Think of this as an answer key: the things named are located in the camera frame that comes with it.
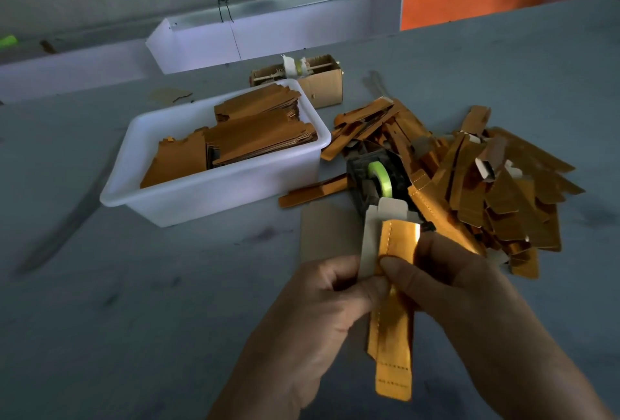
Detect green tape roll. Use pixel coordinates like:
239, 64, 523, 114
368, 161, 393, 201

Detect person's right forearm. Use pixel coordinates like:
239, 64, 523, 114
475, 361, 617, 420

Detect black tape dispenser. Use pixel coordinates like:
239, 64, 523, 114
347, 150, 413, 222

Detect person's left hand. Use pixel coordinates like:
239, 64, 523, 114
242, 255, 391, 408

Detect pile of beige blanks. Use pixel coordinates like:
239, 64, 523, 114
298, 202, 367, 263

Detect white plastic bin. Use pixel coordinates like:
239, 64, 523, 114
99, 78, 333, 228

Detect pile of gold boxes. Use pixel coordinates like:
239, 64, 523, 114
320, 97, 585, 281

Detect small cardboard box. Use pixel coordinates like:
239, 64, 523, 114
249, 55, 345, 110

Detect gold cartons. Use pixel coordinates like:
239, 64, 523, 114
140, 84, 318, 190

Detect person's left forearm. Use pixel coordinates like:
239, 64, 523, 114
208, 381, 321, 420

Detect person's right hand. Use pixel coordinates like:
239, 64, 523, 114
380, 233, 563, 408

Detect long white tray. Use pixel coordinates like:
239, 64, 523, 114
0, 40, 164, 104
145, 0, 404, 75

